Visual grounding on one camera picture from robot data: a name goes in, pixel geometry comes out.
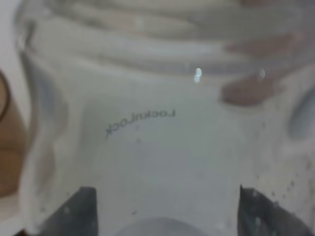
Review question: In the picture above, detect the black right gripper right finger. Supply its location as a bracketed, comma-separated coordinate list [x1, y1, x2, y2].
[237, 186, 314, 236]

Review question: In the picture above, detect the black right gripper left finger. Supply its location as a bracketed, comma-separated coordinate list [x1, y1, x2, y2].
[40, 187, 98, 236]

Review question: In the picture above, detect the clear plastic water bottle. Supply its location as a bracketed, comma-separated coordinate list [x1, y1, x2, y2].
[14, 0, 315, 236]

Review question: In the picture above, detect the brown translucent plastic cup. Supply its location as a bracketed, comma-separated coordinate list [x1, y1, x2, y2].
[0, 73, 27, 198]

